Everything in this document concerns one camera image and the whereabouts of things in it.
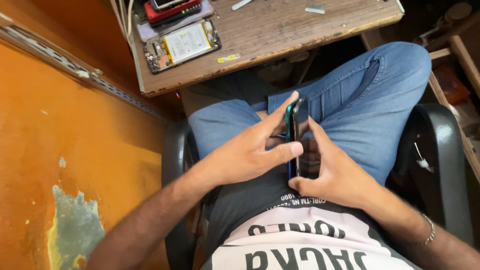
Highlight person's right hand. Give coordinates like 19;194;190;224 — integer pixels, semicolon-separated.
287;116;380;211

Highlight person's left hand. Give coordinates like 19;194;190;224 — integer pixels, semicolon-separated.
199;91;305;188

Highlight teal black smartphone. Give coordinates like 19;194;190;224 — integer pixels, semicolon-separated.
284;95;322;181

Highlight person's blue jeans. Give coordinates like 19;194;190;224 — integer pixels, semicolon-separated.
187;41;433;187

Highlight person's grey white printed shirt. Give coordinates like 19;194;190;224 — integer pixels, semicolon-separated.
200;165;424;270

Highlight yellow sticker strip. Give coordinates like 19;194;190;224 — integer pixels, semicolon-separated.
217;53;241;64

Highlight black plastic armchair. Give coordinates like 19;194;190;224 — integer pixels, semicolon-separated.
161;103;475;270

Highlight opened smartphone with white battery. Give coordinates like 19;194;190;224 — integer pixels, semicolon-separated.
144;19;223;75

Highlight black device with green lights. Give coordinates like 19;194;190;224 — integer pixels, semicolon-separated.
150;3;203;28

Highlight phone in clear lavender case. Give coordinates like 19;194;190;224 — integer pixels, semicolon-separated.
135;0;215;43

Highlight red phone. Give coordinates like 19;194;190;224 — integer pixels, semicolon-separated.
144;0;203;24

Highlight small metal blade piece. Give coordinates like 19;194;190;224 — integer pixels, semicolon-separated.
304;3;326;15

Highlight phone with pale screen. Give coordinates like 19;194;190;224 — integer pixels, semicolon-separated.
150;0;187;11

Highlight white charger plug with cable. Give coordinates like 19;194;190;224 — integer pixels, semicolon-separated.
414;142;433;170

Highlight silver chain bracelet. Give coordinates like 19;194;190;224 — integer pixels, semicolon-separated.
415;213;437;247

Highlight wooden frame rack with clutter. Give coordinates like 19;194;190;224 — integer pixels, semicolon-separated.
361;0;480;182

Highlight bundle of white cables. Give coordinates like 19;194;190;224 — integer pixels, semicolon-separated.
110;0;136;51

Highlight slotted metal wall rail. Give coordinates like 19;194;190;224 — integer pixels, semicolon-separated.
0;13;170;124

